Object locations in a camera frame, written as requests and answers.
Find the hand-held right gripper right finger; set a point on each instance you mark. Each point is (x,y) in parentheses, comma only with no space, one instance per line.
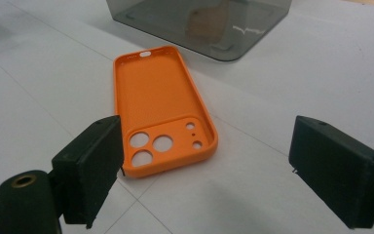
(337,175)

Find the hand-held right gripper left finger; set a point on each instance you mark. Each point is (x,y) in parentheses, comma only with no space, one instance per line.
(87,169)

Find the orange phone case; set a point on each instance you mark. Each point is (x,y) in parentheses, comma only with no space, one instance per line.
(156,97)

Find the grey metal bracket stand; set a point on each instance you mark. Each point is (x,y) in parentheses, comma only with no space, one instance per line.
(175,26)

